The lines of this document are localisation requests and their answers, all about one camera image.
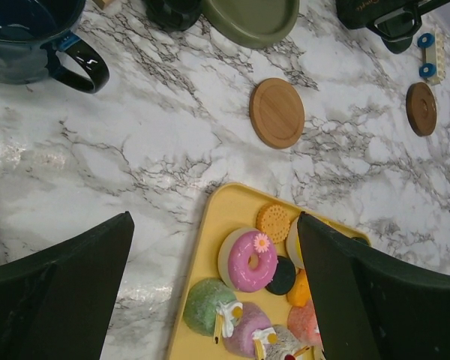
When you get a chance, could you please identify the round orange biscuit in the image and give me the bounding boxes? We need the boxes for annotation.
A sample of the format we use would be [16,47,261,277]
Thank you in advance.
[256,203,290,244]

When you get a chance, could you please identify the green snowball cake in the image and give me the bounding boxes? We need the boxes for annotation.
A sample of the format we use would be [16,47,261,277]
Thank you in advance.
[183,277,237,337]

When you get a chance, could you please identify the dark blue mug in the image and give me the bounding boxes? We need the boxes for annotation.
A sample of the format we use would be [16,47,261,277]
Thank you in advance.
[0,1,110,94]

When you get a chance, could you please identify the light wooden coaster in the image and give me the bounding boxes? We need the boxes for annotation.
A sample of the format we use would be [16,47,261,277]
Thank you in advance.
[249,78,305,149]

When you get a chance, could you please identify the toy car blue wheels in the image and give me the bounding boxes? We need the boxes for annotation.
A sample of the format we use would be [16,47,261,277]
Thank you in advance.
[417,31,446,86]

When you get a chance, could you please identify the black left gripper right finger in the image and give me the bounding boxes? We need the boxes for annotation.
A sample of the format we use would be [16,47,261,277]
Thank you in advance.
[297,212,450,359]

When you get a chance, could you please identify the yellow frosted donut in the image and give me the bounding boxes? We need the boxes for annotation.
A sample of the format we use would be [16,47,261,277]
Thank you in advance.
[285,217,305,269]

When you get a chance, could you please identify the orange fish cookie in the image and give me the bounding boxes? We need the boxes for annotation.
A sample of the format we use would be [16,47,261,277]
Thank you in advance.
[286,269,311,308]

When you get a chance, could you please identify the black sandwich cookie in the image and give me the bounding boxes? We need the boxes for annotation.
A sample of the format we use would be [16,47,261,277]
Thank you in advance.
[265,255,296,296]

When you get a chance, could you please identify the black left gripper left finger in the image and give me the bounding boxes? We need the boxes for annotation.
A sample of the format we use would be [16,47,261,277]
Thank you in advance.
[0,211,134,359]

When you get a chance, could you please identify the pink snowball cake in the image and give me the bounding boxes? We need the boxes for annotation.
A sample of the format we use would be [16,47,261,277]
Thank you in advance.
[287,299,322,346]

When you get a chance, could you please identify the pink frosted donut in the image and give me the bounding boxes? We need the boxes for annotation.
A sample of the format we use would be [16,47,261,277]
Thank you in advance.
[217,227,278,293]

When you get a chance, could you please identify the black ridged knob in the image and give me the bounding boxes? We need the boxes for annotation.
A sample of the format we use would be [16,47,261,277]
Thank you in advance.
[144,0,203,32]

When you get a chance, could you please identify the grey snowball cake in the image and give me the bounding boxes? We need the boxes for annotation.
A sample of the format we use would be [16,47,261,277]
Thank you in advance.
[265,325,311,360]

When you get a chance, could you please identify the purple snowball cake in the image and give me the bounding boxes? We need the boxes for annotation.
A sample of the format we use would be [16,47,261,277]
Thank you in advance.
[223,302,272,359]

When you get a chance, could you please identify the small wooden block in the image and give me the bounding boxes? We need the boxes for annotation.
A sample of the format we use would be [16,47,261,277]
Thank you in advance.
[94,0,114,9]

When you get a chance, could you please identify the green tiered cake stand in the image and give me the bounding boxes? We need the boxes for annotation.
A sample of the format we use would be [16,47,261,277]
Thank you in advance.
[202,0,300,49]

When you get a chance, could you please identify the black cream mug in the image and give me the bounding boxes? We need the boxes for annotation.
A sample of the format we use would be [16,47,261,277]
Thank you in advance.
[335,0,450,54]

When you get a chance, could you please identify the dark wooden coaster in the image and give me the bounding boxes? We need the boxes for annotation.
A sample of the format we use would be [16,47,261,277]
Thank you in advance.
[406,82,437,137]

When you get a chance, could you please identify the yellow serving tray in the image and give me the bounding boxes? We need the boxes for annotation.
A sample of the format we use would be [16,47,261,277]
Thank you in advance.
[166,183,371,359]

